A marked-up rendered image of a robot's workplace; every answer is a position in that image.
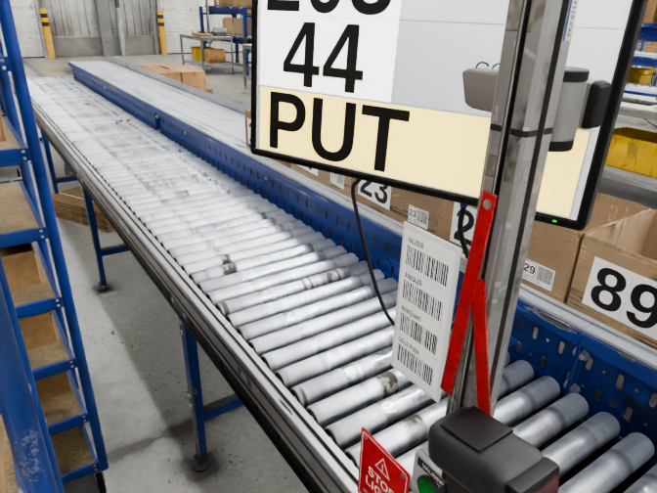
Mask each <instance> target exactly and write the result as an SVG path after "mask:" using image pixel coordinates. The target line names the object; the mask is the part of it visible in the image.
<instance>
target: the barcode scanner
mask: <svg viewBox="0 0 657 493"><path fill-rule="evenodd" d="M428 453H429V458H430V460H431V461H432V462H433V463H434V464H435V465H436V466H437V467H438V468H439V469H441V470H442V471H443V472H445V473H446V479H447V483H445V484H444V485H442V486H440V487H439V488H437V489H436V490H435V491H434V493H558V484H559V473H560V467H559V465H558V464H557V463H556V462H555V461H553V460H552V459H550V458H548V457H544V456H543V454H542V453H541V451H540V450H539V449H538V448H537V447H535V446H534V445H532V444H531V443H529V442H527V441H526V440H524V439H523V438H521V437H519V436H518V435H516V434H514V433H513V429H512V428H510V427H509V426H506V425H505V424H503V423H501V422H500V421H498V420H497V419H495V418H493V417H492V416H490V415H488V414H487V413H485V412H483V411H482V410H480V409H479V408H477V407H475V406H472V407H462V408H458V409H456V410H455V411H454V412H452V413H450V414H448V415H446V416H444V417H443V418H441V419H439V420H437V421H436V422H434V423H433V424H432V425H431V426H430V429H429V432H428Z"/></svg>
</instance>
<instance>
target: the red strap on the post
mask: <svg viewBox="0 0 657 493"><path fill-rule="evenodd" d="M497 200H498V196H496V195H494V194H492V193H490V192H487V191H485V190H483V192H482V197H481V202H480V205H479V210H478V214H477V219H476V224H475V228H474V233H473V237H472V242H471V247H470V251H469V256H468V259H467V264H466V268H465V273H464V278H463V282H462V287H461V291H460V300H459V304H458V309H457V313H456V318H455V322H454V326H453V331H452V335H451V340H450V345H449V349H448V354H447V358H446V363H445V367H444V372H443V377H442V380H441V385H440V387H441V388H442V389H443V390H444V391H445V392H446V393H448V394H449V395H450V396H451V395H452V392H453V387H454V383H455V379H456V375H457V370H458V366H459V362H460V355H461V351H462V347H463V343H464V338H465V334H466V330H467V326H468V321H469V317H470V313H471V308H472V313H473V331H474V351H475V370H476V389H477V408H479V409H480V410H482V411H483V412H485V413H487V414H488V415H490V416H491V397H490V376H489V353H488V332H487V310H486V289H485V280H483V279H479V275H480V271H481V267H482V263H483V258H484V254H485V250H486V246H487V242H488V238H489V234H490V229H491V225H492V221H493V217H494V212H495V208H496V204H497Z"/></svg>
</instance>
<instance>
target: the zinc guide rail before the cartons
mask: <svg viewBox="0 0 657 493"><path fill-rule="evenodd" d="M68 62H69V63H71V64H73V65H74V66H76V67H79V68H81V69H83V70H85V71H87V72H89V73H91V74H93V75H94V76H96V77H98V78H100V79H102V80H104V81H105V82H107V83H109V84H111V85H113V86H114V87H116V88H118V89H120V90H122V91H124V92H126V93H128V94H130V95H132V96H133V97H135V98H137V99H139V100H141V101H143V102H145V103H147V104H149V105H151V106H153V107H154V108H156V109H158V110H160V111H162V112H165V113H167V114H169V115H171V116H173V117H174V118H176V119H178V120H180V121H182V122H184V123H186V124H188V125H190V126H192V127H193V128H194V129H196V130H198V131H200V132H202V133H204V134H206V135H208V136H210V137H212V138H213V139H215V140H217V141H219V142H221V143H223V144H225V145H227V146H229V147H231V148H233V149H234V150H236V151H238V152H240V153H242V154H244V155H246V156H248V157H251V158H253V159H254V160H256V161H258V162H260V163H262V164H264V165H266V166H268V167H270V168H272V169H273V170H275V171H277V172H279V173H281V174H282V175H284V176H286V177H288V178H290V179H292V180H293V181H295V182H297V183H299V184H301V185H303V186H305V187H307V188H309V189H311V190H313V191H314V192H316V193H318V194H320V195H322V196H324V197H326V198H328V199H330V200H332V201H333V202H336V203H338V204H340V205H342V206H344V207H346V208H348V209H350V210H352V211H353V212H355V211H354V207H353V203H352V199H350V198H348V197H346V196H344V195H342V194H340V193H338V192H337V191H335V190H333V189H331V188H329V187H327V186H325V185H323V184H321V183H319V182H317V181H315V180H313V179H311V178H309V177H307V176H305V175H303V174H301V173H299V172H297V171H295V170H293V169H291V168H289V167H287V166H285V165H283V164H280V163H278V162H276V161H274V160H272V159H270V158H268V157H261V156H257V155H254V154H252V153H251V151H250V148H248V147H246V146H244V145H242V144H240V143H238V142H236V141H234V140H232V139H230V138H228V137H226V136H224V135H222V134H220V133H218V132H216V131H214V130H212V129H210V128H208V127H206V126H204V125H202V124H200V123H198V122H196V121H194V120H192V119H190V118H188V117H186V116H184V115H182V114H180V113H177V112H175V111H173V110H171V109H169V108H167V107H165V106H163V105H161V104H159V103H157V102H155V101H153V100H151V99H149V98H147V97H145V96H143V95H141V94H139V93H137V92H135V91H133V90H131V89H129V88H127V87H125V86H123V85H121V84H119V83H117V82H115V81H113V80H111V79H109V78H107V77H105V76H103V75H101V74H99V73H97V72H95V71H93V70H91V69H89V68H88V67H85V66H83V65H81V64H79V63H76V62H74V61H68ZM357 206H358V210H359V215H361V216H363V217H365V218H367V219H369V220H370V221H372V222H373V223H375V224H377V225H379V226H381V227H383V228H385V229H387V230H389V231H391V232H392V233H394V234H396V235H398V236H400V237H402V238H403V231H404V224H402V223H400V222H398V221H396V220H394V219H392V218H390V217H388V216H386V215H383V214H381V213H379V212H377V211H375V210H373V209H371V208H369V207H367V206H365V205H363V204H361V203H359V202H357ZM518 298H519V299H521V300H523V301H525V302H527V303H529V304H531V305H532V306H534V307H536V308H538V309H540V310H542V311H544V312H546V313H547V314H549V315H551V316H552V317H554V318H556V319H558V320H560V321H562V322H564V323H566V324H568V325H570V326H572V327H573V328H575V329H577V330H579V331H581V332H583V333H585V334H587V335H589V336H591V337H593V338H595V339H597V340H599V341H601V342H603V343H605V344H607V345H609V346H611V347H612V348H614V349H616V350H618V351H620V352H622V353H624V354H626V355H628V356H630V357H632V358H633V359H635V360H636V361H638V362H640V363H642V364H644V365H646V366H648V367H650V368H652V369H653V370H655V371H657V350H656V349H654V348H652V347H650V346H648V345H646V344H644V343H642V342H640V341H638V340H636V339H634V338H632V337H630V336H627V335H625V334H623V333H621V332H619V331H617V330H615V329H613V328H611V327H609V326H607V325H605V324H603V323H601V322H599V321H598V322H597V320H595V319H594V318H592V317H590V316H587V315H585V314H583V313H581V312H579V311H577V310H575V309H573V308H571V307H569V306H567V305H565V304H563V303H561V302H559V301H557V300H555V299H553V298H551V297H549V296H547V295H545V294H543V293H541V292H539V291H536V290H534V289H532V288H530V287H528V286H526V285H524V284H522V283H521V286H520V291H519V295H518Z"/></svg>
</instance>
